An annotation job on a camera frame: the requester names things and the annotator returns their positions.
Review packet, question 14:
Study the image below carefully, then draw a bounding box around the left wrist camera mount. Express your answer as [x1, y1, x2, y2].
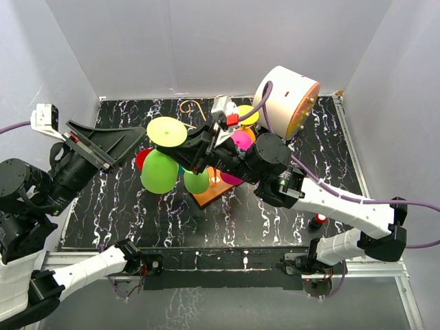
[30, 103, 65, 141]

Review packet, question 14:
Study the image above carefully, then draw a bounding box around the red push button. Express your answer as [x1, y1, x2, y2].
[309, 214, 328, 230]

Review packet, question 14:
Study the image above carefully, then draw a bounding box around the orange plastic wine glass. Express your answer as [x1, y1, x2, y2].
[235, 105, 261, 142]

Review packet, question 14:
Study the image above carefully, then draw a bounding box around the red plastic wine glass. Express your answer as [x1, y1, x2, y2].
[135, 148, 153, 170]

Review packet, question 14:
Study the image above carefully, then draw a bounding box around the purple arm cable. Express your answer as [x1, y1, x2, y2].
[0, 120, 34, 135]
[236, 80, 440, 300]

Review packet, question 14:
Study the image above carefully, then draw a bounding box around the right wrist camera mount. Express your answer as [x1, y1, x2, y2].
[211, 95, 239, 148]

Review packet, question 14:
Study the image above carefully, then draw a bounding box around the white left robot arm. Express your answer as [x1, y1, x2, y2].
[1, 121, 146, 329]

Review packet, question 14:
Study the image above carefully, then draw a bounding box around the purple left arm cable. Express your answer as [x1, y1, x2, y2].
[0, 120, 34, 135]

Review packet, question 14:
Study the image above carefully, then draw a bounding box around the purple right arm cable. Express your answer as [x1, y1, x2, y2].
[236, 80, 440, 300]

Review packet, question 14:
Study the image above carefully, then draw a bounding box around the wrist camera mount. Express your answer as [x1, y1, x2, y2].
[30, 103, 65, 141]
[211, 95, 239, 148]

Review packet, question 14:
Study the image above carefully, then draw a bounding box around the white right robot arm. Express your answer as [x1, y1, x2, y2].
[157, 125, 407, 274]

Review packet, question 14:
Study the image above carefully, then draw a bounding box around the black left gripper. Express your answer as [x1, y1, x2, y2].
[41, 118, 149, 213]

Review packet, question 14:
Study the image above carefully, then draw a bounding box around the gold wire wine glass rack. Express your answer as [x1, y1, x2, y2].
[184, 96, 243, 208]

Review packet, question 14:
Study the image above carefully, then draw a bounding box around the white cylindrical container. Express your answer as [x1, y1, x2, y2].
[252, 66, 320, 140]

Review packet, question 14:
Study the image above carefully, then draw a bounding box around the green plastic wine glass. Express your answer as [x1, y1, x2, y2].
[140, 117, 188, 195]
[184, 168, 210, 195]

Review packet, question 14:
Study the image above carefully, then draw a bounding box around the magenta plastic wine glass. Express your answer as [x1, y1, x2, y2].
[220, 131, 253, 186]

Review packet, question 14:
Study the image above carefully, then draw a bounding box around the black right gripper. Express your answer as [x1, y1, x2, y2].
[159, 120, 263, 186]

